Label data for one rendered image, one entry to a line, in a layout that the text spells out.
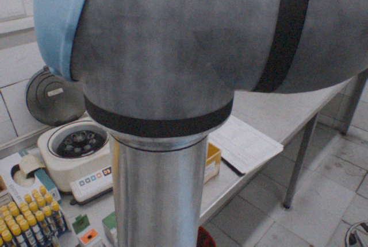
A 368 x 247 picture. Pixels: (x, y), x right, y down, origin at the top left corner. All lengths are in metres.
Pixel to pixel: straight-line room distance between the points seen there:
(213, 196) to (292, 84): 0.76
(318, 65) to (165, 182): 0.13
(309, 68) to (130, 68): 0.10
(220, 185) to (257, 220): 1.07
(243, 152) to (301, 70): 0.90
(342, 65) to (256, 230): 1.81
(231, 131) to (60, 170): 0.64
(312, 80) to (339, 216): 2.05
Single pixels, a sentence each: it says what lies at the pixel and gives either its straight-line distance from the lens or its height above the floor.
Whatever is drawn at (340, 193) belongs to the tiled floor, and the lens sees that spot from 2.37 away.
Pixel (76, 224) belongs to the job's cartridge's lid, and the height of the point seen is 0.98.
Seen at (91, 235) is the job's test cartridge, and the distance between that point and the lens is 0.77.
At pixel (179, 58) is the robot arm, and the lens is 0.16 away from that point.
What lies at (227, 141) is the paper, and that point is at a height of 0.89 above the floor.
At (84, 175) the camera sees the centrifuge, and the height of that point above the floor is 0.94.
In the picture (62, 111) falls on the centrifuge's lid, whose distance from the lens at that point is 1.14.
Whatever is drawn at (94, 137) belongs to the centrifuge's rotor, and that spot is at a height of 0.98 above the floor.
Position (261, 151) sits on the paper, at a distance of 1.08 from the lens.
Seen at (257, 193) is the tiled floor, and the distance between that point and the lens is 2.15.
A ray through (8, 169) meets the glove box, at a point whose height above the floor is 0.94.
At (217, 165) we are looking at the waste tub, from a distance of 0.95.
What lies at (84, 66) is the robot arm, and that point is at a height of 1.50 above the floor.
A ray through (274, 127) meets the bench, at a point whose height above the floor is 0.88.
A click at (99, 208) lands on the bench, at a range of 0.92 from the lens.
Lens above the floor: 1.57
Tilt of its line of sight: 32 degrees down
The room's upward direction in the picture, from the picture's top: straight up
